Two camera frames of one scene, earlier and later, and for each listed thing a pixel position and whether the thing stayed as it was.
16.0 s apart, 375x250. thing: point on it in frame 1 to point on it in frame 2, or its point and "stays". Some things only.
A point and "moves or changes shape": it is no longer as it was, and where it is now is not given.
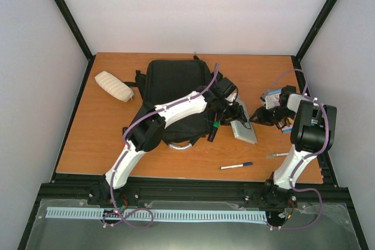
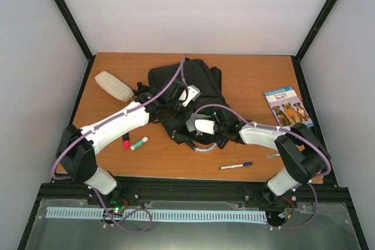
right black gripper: (262, 117) to (219, 138)
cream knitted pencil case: (113, 86) stays
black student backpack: (166, 81) moves or changes shape
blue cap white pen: (236, 165) stays
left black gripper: (237, 114) to (183, 118)
